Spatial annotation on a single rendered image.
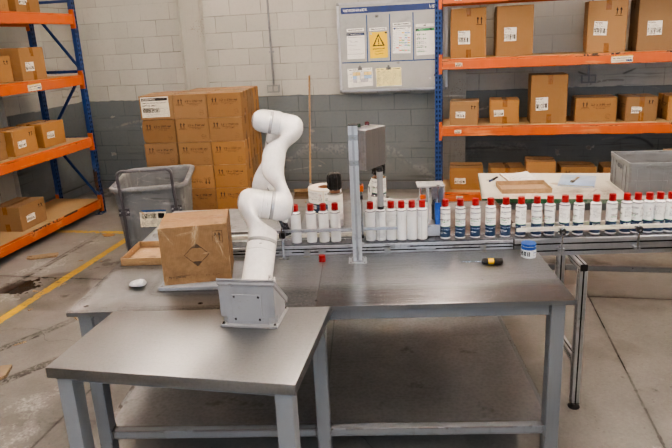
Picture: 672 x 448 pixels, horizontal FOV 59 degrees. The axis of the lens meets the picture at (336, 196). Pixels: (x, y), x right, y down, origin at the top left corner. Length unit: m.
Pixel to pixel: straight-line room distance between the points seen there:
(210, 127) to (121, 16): 2.56
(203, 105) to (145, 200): 1.61
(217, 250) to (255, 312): 0.50
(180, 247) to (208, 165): 3.75
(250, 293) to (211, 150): 4.19
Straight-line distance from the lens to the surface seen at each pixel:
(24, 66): 6.71
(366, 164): 2.75
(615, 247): 3.25
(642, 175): 4.31
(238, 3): 7.71
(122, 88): 8.45
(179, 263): 2.75
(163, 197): 5.04
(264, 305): 2.30
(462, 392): 3.06
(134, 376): 2.20
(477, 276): 2.75
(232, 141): 6.30
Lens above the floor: 1.89
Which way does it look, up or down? 15 degrees down
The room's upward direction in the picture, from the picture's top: 3 degrees counter-clockwise
